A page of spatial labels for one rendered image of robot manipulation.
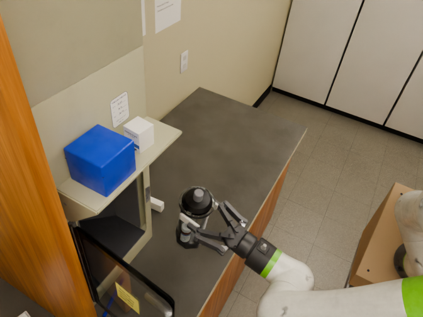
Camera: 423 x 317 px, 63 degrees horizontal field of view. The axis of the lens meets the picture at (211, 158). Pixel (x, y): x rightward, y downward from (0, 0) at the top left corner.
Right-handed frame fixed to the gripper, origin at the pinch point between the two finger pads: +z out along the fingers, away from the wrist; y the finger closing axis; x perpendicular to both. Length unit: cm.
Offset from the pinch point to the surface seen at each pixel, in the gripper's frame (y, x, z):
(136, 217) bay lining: 6.1, 19.0, 18.9
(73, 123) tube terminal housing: 21.7, -38.2, 21.1
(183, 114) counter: -67, 42, 53
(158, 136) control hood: 3.7, -25.8, 13.6
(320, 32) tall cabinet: -272, 70, 45
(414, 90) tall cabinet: -280, 84, -55
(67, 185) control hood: 28.4, -27.1, 17.4
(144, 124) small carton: 7.6, -32.0, 14.8
